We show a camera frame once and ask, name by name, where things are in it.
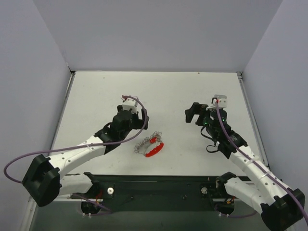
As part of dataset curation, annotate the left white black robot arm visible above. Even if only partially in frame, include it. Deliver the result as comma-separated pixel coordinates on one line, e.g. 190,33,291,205
22,105,148,207

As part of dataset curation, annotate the red round key tag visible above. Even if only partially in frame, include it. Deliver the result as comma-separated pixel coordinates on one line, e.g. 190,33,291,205
145,142,164,157

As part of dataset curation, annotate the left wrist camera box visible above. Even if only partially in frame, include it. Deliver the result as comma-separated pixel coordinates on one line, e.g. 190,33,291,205
122,96,139,114

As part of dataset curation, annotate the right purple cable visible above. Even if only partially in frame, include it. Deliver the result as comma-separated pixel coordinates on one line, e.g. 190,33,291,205
216,101,308,223

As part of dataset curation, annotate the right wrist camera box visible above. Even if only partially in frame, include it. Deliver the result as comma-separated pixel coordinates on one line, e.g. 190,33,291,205
211,94,228,108

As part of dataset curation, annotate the purple cable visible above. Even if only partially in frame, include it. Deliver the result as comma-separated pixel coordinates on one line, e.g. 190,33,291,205
216,101,308,223
3,95,147,183

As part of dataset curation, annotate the red tagged key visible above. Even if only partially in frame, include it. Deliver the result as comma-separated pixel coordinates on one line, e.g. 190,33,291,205
149,137,157,144

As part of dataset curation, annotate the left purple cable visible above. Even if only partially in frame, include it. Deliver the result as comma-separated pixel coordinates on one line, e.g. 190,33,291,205
3,95,147,183

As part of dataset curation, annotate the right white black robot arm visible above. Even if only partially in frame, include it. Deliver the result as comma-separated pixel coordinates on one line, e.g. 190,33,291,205
185,98,308,231

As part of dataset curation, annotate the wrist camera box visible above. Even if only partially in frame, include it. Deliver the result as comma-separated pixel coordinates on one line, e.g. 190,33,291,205
211,94,228,108
122,96,139,114

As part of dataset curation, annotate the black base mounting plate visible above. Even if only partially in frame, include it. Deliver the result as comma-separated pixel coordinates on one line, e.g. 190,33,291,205
64,172,244,216

